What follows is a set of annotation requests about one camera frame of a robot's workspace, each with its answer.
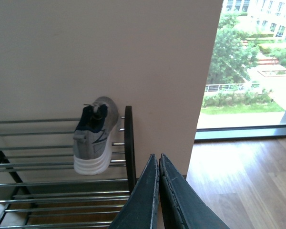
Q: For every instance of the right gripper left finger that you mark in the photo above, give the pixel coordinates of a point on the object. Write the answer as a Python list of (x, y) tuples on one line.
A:
[(140, 210)]

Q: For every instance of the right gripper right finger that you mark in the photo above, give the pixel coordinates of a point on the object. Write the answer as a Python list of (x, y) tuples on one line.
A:
[(182, 208)]

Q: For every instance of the grey sneaker with blue lining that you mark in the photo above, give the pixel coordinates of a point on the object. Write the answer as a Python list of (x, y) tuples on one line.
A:
[(92, 137)]

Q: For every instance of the black metal shoe rack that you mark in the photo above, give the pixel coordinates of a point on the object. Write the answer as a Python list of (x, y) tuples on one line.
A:
[(39, 188)]

